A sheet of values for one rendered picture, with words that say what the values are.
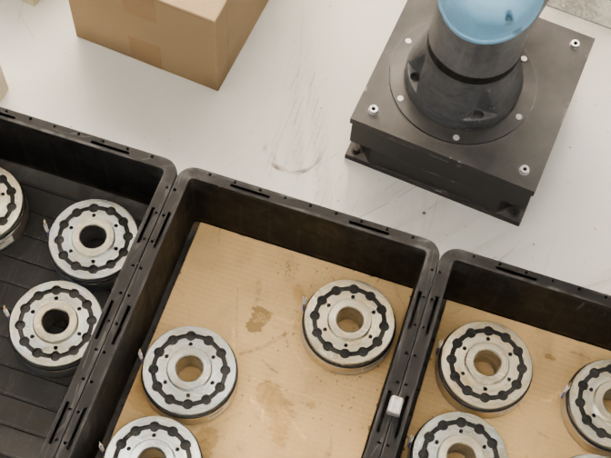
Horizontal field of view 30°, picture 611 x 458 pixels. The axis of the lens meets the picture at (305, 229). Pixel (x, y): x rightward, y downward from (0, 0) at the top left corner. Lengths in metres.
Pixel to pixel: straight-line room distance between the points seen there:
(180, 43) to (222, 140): 0.14
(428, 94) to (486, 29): 0.16
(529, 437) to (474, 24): 0.46
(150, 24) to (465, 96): 0.43
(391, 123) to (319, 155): 0.13
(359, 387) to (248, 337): 0.14
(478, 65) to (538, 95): 0.17
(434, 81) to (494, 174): 0.14
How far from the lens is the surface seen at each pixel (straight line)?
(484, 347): 1.26
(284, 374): 1.27
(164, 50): 1.57
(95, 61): 1.63
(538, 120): 1.49
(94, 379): 1.17
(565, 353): 1.32
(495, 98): 1.43
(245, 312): 1.29
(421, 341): 1.19
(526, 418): 1.29
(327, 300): 1.27
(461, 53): 1.35
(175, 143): 1.55
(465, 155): 1.44
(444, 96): 1.42
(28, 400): 1.28
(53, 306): 1.27
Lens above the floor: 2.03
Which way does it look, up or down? 64 degrees down
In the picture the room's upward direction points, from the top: 5 degrees clockwise
